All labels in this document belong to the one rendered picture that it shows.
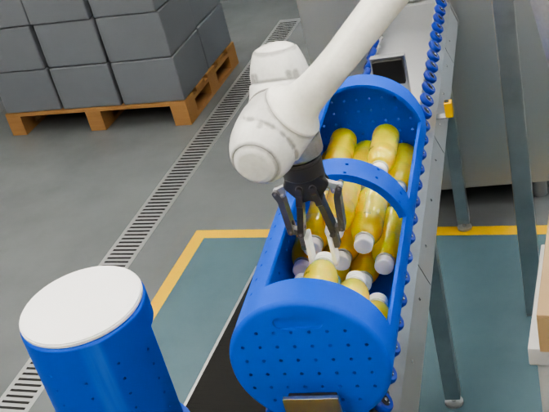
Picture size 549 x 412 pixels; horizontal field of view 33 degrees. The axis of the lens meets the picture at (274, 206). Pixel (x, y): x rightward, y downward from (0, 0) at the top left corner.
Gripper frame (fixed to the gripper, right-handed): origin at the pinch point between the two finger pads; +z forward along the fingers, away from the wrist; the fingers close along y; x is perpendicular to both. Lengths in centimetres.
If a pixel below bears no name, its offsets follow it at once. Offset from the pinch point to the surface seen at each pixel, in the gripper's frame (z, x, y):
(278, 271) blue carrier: 11.6, -9.3, 13.0
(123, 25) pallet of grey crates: 56, -302, 169
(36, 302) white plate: 13, -6, 69
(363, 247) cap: 7.9, -10.7, -5.2
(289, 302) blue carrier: -6.0, 23.8, 0.5
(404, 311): 24.3, -10.0, -11.2
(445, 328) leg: 84, -76, -9
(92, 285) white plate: 13, -11, 57
